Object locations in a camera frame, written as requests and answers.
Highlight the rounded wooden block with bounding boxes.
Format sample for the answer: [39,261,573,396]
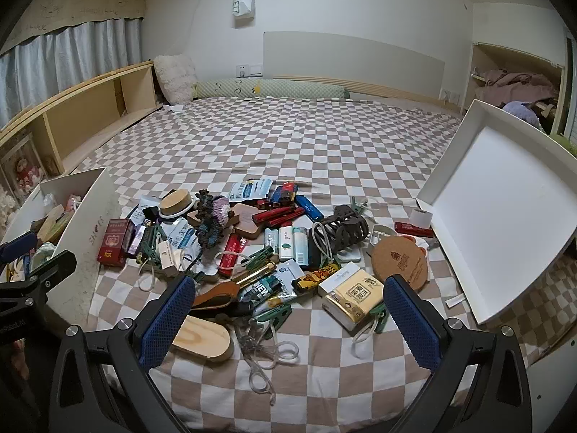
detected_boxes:
[171,316,235,364]

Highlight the red white slim packet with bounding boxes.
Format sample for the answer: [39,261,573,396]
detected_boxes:
[219,233,248,278]

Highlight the white cardboard box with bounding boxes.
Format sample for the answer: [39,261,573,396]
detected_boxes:
[0,167,123,325]

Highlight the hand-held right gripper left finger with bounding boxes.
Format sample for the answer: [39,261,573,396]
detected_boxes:
[49,274,196,433]

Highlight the wooden shelf unit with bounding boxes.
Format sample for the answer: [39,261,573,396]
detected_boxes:
[0,61,165,208]

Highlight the white coiled cable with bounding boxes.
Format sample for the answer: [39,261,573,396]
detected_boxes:
[311,223,334,262]

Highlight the blue white mask packet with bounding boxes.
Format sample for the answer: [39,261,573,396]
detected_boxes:
[167,219,199,253]

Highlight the beige printed valance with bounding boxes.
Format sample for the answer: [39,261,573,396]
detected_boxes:
[0,0,149,55]

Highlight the pale wooden block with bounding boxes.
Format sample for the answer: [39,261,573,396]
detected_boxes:
[35,205,66,241]

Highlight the white headboard panel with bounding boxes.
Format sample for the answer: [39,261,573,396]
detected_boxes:
[264,31,447,100]

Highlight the blue lighter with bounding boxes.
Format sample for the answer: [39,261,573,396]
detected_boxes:
[295,195,324,223]

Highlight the brown hair claw clip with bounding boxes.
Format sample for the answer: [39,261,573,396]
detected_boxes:
[321,205,368,253]

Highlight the blue white card packet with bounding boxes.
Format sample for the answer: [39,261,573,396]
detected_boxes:
[275,262,307,285]

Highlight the blue white sachet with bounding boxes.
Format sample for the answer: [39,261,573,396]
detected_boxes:
[230,179,273,204]

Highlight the dark knitted scrunchie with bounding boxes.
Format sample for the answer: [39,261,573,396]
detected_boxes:
[196,189,230,249]

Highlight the cork coaster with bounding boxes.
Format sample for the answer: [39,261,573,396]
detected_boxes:
[370,235,428,296]

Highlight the round cork lid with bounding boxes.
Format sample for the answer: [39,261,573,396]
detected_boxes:
[160,192,192,219]

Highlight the red printed box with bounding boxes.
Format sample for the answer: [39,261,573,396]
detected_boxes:
[97,219,133,267]

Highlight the white box lid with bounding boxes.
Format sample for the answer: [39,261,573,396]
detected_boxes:
[415,98,577,325]

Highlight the grey curtain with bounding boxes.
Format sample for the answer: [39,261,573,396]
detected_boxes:
[0,20,145,131]

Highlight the small cream box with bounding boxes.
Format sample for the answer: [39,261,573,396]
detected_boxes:
[158,239,181,276]

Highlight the green bolster pillow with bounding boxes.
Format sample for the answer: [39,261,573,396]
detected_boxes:
[194,79,350,100]

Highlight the clear plastic glasses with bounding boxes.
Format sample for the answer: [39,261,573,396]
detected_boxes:
[234,320,300,407]

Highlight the doll case with red dress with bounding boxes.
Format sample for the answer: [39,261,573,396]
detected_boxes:
[0,134,49,206]

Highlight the wooden closet shelf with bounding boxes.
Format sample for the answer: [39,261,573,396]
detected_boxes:
[469,40,569,136]

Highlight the white tape roll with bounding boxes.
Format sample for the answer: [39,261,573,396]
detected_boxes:
[412,207,433,231]

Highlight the gold tube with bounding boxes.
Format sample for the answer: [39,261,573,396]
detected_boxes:
[234,262,277,287]

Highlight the checkered bed blanket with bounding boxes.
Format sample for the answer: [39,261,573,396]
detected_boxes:
[58,95,577,433]

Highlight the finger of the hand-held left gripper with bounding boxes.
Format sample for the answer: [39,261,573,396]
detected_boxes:
[25,250,77,290]
[0,232,38,263]

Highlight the brown leather case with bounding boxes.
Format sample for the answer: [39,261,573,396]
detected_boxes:
[191,280,239,319]

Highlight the pile of clothes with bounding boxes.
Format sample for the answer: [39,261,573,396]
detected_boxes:
[473,69,560,104]

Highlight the white lighter green print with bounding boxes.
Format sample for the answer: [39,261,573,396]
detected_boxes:
[278,227,294,262]

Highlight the brown wooden board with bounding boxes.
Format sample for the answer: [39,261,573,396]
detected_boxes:
[187,203,264,240]

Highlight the fluffy white pillow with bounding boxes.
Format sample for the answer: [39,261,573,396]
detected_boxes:
[153,54,199,104]

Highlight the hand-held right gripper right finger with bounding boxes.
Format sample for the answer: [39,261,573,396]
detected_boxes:
[383,274,533,433]

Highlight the white gold box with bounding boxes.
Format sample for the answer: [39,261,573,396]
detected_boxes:
[318,266,386,332]

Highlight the purple slim box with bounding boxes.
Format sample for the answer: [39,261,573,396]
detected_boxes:
[128,223,145,255]

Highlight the black green packet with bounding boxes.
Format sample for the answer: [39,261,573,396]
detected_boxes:
[243,275,289,312]

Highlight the red flat packet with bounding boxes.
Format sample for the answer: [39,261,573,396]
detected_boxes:
[394,221,433,237]

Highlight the yellow printed lighter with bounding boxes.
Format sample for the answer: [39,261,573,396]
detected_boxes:
[292,264,341,294]

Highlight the doll case with white dress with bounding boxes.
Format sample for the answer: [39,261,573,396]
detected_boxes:
[0,189,19,235]

